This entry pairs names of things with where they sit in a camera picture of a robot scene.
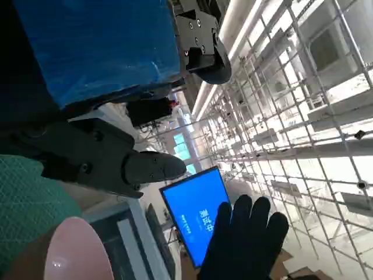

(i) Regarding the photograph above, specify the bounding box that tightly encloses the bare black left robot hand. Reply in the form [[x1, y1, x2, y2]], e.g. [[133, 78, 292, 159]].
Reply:
[[0, 0, 233, 200]]

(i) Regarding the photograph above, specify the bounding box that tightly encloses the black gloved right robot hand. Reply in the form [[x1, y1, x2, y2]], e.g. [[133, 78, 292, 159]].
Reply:
[[197, 194, 290, 280]]

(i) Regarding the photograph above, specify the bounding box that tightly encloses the pink bowl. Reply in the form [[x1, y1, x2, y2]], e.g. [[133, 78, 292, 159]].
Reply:
[[43, 216, 114, 280]]

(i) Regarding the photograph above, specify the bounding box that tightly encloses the blue screen monitor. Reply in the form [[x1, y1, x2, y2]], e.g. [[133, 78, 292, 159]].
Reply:
[[159, 166, 234, 269]]

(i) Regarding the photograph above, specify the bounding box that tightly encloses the dark monitor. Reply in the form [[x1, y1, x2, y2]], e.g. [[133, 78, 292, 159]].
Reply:
[[145, 202, 176, 280]]

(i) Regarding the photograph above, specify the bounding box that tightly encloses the white box with grille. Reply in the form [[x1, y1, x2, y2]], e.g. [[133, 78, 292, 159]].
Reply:
[[83, 199, 155, 280]]

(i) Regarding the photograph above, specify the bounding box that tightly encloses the white light strip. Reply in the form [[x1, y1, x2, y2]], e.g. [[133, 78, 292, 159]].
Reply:
[[191, 0, 265, 121]]

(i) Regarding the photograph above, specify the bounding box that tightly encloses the green cutting mat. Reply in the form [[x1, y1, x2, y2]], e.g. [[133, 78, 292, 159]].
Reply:
[[0, 153, 85, 265]]

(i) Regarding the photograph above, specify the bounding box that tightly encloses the metal grid frame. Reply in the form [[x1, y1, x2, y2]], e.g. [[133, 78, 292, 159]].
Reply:
[[157, 0, 373, 280]]

